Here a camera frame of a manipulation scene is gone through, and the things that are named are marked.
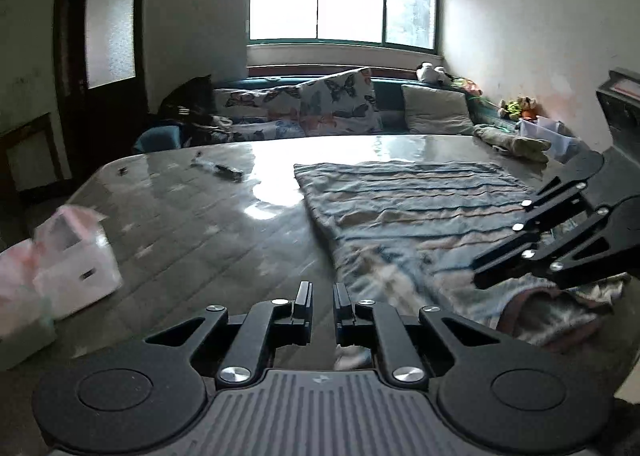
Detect black bag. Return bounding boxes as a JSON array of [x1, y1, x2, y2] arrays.
[[157, 75, 216, 119]]

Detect flat butterfly print pillow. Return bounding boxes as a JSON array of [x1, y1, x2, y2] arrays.
[[227, 119, 308, 142]]

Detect pile of dark clothes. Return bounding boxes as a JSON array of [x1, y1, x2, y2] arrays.
[[187, 111, 236, 146]]

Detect dark wooden door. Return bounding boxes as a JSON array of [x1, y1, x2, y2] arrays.
[[52, 0, 151, 182]]

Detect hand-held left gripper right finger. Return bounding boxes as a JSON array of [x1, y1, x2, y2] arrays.
[[332, 282, 506, 385]]

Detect black and white plush toy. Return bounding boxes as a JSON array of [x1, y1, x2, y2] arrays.
[[416, 61, 448, 86]]

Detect green framed window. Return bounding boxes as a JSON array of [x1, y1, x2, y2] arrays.
[[249, 0, 438, 50]]

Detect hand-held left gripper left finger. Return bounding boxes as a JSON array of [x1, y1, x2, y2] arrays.
[[142, 281, 314, 385]]

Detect blue striped cloth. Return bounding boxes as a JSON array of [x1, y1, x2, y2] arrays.
[[292, 161, 631, 372]]

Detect low wooden cabinet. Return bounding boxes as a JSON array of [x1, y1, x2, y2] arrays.
[[0, 114, 68, 207]]

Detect white pink carton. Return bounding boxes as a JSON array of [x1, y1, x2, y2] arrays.
[[32, 206, 123, 322]]

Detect grey pillow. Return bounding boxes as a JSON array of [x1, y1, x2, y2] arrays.
[[401, 84, 476, 134]]

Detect orange green plush toy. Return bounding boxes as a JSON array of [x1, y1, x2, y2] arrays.
[[450, 76, 483, 97]]

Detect white plastic bag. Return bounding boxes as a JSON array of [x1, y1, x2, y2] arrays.
[[0, 242, 57, 371]]

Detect large butterfly print pillow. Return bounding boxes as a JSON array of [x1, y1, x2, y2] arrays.
[[299, 67, 383, 137]]

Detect clear plastic storage box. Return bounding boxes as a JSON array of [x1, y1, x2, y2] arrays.
[[517, 116, 583, 164]]

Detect folded yellow-green cloth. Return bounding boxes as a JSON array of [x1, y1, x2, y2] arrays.
[[472, 123, 551, 164]]

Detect long butterfly print pillow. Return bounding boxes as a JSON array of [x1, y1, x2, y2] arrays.
[[215, 86, 303, 124]]

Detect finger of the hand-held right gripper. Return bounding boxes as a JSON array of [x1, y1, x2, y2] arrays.
[[470, 175, 588, 271], [474, 206, 632, 291]]

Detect stuffed toys on ledge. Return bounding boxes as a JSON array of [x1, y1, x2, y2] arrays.
[[499, 96, 538, 121]]

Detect teal corner sofa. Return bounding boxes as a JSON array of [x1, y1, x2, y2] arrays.
[[132, 76, 506, 154]]

